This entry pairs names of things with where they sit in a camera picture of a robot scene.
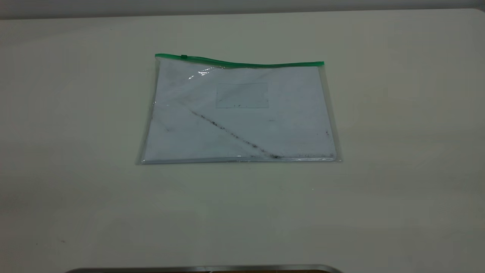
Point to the clear zipper bag green zip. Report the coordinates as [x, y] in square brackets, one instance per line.
[242, 65]

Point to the silver metal edge strip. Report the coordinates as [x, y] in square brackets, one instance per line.
[189, 269]

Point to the white paper sheet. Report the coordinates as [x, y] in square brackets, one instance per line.
[295, 129]

